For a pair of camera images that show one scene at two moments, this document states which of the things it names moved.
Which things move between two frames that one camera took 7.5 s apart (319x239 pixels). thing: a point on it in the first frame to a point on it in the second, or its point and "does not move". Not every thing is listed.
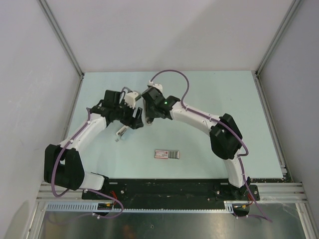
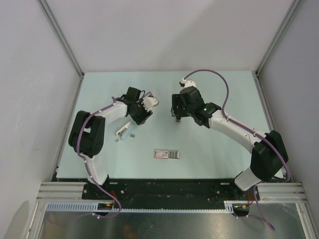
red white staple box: x=166 y=154 does not move
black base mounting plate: x=171 y=191 does not move
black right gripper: x=156 y=115 to x=177 y=100
